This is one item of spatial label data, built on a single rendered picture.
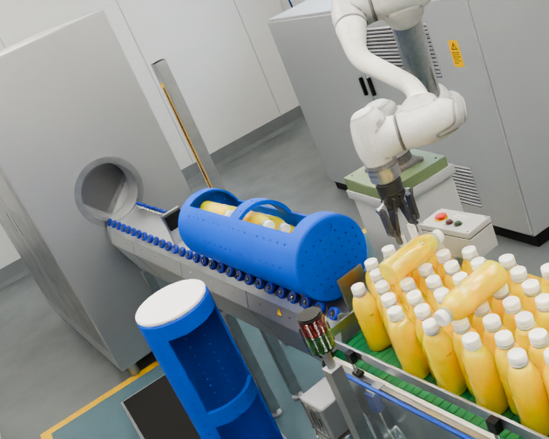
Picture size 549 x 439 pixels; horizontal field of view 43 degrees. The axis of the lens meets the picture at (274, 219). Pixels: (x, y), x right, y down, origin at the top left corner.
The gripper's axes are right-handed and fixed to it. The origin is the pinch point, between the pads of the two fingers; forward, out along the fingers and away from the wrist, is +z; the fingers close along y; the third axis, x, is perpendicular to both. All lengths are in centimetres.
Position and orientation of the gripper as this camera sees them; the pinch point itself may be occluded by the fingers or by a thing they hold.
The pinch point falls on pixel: (409, 239)
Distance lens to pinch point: 207.7
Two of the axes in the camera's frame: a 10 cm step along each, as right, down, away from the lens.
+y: -7.6, 5.1, -4.0
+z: 3.8, 8.5, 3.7
